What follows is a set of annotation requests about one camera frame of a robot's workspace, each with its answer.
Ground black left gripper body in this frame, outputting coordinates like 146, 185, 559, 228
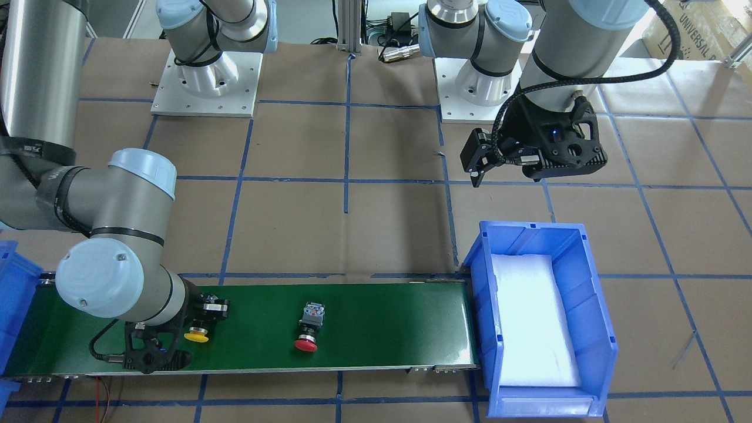
459, 97, 582, 177

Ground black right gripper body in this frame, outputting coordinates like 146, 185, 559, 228
171, 277, 231, 332

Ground yellow mushroom push button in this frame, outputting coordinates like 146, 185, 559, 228
183, 319, 210, 343

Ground red mushroom push button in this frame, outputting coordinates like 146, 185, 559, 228
294, 302, 325, 353

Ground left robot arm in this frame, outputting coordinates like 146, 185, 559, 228
417, 1, 649, 187

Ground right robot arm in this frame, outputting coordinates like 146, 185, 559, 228
2, 1, 278, 325

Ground green conveyor belt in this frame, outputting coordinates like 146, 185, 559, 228
2, 282, 480, 378

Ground black power adapter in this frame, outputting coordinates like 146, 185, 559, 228
387, 12, 412, 36

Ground white foam pad bin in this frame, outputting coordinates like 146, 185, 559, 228
491, 254, 581, 387

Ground blue plastic bin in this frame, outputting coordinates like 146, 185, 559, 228
464, 220, 618, 418
1, 240, 43, 375

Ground cardboard box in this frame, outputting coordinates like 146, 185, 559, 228
663, 1, 751, 60

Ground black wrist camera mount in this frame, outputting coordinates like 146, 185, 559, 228
518, 91, 607, 180

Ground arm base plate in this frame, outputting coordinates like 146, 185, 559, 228
435, 57, 523, 124
151, 52, 264, 118

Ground red black wire pair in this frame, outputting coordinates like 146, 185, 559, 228
94, 376, 112, 423

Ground aluminium frame post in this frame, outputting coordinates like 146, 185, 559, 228
335, 0, 365, 56

